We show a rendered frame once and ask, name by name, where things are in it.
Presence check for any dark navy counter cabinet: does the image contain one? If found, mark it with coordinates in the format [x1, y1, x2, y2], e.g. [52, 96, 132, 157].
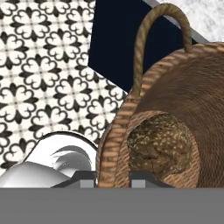
[87, 0, 210, 95]

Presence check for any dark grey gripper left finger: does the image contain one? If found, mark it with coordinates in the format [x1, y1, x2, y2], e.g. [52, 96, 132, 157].
[52, 170, 97, 189]

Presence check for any white rounded glossy object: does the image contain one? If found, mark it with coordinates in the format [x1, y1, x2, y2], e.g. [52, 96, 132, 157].
[0, 130, 99, 189]

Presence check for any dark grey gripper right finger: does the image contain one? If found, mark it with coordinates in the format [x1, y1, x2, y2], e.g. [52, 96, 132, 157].
[129, 171, 175, 189]

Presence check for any brown wicker basket with handle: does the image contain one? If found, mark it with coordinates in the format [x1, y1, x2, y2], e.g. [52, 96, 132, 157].
[95, 3, 224, 189]

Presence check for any brown speckled bread loaf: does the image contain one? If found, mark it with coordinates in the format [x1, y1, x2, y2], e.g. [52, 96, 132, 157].
[127, 113, 195, 180]

